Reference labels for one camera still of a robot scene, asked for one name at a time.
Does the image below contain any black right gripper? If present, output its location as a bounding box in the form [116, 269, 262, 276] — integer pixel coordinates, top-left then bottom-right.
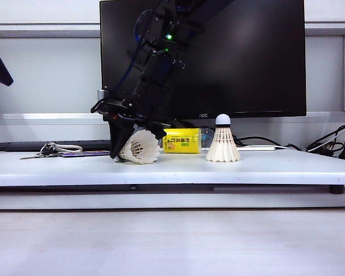
[90, 85, 175, 160]

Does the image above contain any white feather shuttlecock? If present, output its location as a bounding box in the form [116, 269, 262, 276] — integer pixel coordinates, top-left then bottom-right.
[117, 129, 159, 166]
[205, 114, 242, 163]

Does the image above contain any yellow label plastic bottle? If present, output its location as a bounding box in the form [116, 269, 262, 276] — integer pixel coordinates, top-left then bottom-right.
[158, 128, 216, 155]

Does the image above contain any white raised desk board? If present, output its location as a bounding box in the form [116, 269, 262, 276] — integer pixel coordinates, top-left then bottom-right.
[0, 149, 345, 187]

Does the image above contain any blue key tag card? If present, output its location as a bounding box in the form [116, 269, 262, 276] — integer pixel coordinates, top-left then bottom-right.
[59, 150, 113, 158]

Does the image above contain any black computer keyboard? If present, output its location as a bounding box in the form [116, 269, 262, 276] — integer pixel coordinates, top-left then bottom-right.
[0, 139, 113, 153]

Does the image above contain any metal key bunch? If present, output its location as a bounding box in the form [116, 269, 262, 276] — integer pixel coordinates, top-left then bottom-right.
[19, 143, 60, 160]

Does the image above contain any white flat device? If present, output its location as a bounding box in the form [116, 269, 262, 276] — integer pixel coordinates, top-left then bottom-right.
[241, 145, 277, 152]

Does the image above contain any black computer monitor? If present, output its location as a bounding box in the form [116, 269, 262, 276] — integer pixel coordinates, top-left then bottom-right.
[99, 0, 307, 122]

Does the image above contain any aluminium partition frame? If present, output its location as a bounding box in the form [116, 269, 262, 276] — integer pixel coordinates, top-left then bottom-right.
[0, 18, 345, 127]

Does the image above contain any white braided rope lanyard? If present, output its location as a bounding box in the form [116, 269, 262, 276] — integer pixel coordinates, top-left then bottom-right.
[53, 144, 83, 154]

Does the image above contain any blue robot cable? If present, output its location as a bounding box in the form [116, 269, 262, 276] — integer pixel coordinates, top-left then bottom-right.
[112, 8, 162, 95]

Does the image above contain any white cable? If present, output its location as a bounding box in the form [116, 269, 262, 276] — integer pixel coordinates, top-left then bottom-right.
[306, 121, 345, 152]

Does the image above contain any black looped cable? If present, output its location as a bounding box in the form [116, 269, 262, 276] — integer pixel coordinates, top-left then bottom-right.
[304, 123, 345, 154]

